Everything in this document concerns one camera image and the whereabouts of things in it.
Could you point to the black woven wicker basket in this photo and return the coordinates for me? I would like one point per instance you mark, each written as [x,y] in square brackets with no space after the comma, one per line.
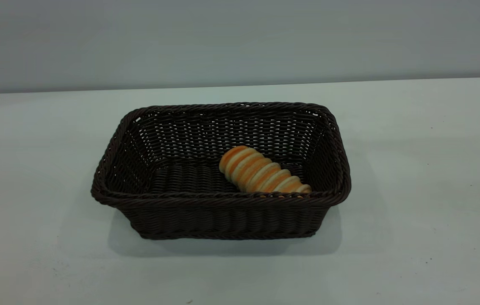
[231,216]

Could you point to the striped orange bread roll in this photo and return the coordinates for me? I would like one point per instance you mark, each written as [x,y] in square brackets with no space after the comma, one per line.
[259,173]

